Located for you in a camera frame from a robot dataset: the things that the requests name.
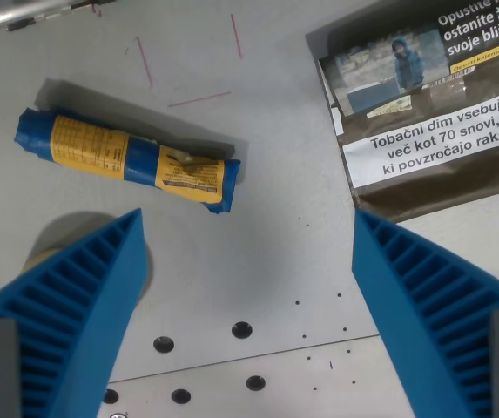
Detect rolled blue and yellow bag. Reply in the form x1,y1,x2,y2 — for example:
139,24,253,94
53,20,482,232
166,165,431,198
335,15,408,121
13,106,242,215

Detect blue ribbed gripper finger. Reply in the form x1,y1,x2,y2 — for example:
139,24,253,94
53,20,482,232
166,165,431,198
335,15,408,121
351,210,499,418
0,207,148,418

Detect tobacco pouch with warning label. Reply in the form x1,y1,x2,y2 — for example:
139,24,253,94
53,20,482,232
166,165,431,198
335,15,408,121
304,0,499,225

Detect shiny metal cylinder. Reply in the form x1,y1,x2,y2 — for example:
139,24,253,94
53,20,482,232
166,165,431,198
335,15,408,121
0,0,78,32

